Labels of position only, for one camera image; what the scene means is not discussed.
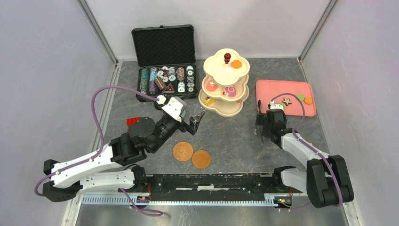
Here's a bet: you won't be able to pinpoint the chocolate star cookie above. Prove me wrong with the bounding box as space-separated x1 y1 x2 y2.
282 98 292 106

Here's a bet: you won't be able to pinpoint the yellow roll cake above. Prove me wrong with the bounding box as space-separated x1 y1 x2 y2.
204 97 215 106

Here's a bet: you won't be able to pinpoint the pink cupcake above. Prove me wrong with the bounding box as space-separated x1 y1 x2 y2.
205 80 218 92

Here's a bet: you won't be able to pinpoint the orange flower cookie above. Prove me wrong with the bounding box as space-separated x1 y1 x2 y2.
231 60 242 69

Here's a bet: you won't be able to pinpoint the black serving tongs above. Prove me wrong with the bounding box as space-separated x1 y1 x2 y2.
254 100 264 144

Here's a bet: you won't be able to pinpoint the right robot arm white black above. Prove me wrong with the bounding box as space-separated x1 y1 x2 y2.
255 109 355 208

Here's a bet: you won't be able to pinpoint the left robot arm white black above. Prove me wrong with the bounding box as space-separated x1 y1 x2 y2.
41 112 205 202

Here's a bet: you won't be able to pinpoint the patterned round wooden coaster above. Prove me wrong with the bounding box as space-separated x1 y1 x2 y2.
172 142 194 161

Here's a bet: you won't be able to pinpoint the plain round wooden coaster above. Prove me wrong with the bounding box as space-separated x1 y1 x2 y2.
192 150 211 169

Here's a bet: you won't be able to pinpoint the pink plastic tray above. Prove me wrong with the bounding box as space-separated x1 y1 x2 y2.
255 80 316 117

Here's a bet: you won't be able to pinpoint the triangular all-in button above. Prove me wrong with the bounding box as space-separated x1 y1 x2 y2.
162 84 175 93

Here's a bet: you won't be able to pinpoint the orange macaron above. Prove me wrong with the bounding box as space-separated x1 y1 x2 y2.
303 97 313 105

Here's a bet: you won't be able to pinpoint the cream three-tier serving stand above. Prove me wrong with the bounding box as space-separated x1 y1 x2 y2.
198 48 250 117

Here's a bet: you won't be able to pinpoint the red toy brick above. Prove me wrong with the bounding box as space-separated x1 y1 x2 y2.
127 117 141 127

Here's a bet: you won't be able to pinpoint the black poker chip case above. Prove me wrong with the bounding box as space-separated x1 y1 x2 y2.
131 24 199 102

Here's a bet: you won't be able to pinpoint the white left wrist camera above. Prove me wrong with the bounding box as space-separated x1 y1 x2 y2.
161 97 187 122

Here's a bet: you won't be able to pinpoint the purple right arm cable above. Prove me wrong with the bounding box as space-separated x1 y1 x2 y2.
270 93 343 213

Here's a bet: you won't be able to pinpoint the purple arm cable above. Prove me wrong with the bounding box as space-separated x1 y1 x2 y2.
270 93 343 213
34 85 166 217

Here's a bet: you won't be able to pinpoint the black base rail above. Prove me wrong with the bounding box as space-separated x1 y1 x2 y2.
146 173 304 203

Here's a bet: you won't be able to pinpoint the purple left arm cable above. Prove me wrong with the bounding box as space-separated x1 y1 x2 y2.
34 85 166 217

